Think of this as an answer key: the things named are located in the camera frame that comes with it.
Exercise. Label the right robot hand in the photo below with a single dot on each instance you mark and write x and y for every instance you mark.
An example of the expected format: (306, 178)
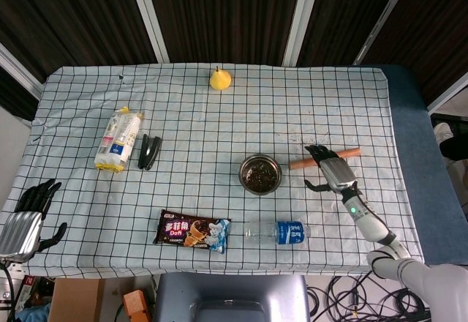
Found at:
(334, 173)

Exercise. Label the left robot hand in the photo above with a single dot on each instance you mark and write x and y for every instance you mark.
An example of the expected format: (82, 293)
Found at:
(27, 219)

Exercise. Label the wooden stick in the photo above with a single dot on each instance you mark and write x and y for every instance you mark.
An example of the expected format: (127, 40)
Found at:
(303, 162)

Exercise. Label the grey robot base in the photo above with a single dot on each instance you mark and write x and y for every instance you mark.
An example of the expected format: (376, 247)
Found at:
(230, 298)

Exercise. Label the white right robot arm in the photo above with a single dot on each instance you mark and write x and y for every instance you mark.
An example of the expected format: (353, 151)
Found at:
(402, 249)

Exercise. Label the metal bowl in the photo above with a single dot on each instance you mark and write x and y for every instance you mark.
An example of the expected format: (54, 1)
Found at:
(261, 175)

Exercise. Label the clear water bottle blue label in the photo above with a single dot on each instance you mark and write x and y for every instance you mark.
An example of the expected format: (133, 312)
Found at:
(279, 232)

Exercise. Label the cardboard box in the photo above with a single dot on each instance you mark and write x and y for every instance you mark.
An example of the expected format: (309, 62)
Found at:
(75, 300)

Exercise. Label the white shoe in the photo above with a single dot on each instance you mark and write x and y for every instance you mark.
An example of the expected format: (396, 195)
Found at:
(444, 131)

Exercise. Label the checkered tablecloth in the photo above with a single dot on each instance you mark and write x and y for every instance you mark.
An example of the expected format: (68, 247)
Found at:
(219, 197)

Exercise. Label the white yellow snack bag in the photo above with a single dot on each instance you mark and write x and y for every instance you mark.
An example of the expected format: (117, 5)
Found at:
(117, 139)

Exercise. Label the orange box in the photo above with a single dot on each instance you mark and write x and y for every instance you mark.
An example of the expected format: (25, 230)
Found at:
(136, 305)

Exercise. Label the black stapler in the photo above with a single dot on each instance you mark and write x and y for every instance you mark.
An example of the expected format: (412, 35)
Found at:
(149, 151)

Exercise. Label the yellow pear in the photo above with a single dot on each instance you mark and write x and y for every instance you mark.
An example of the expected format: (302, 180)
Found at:
(220, 78)

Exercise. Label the brown Dofi snack bag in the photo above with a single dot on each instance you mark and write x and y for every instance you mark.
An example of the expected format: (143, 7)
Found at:
(194, 231)

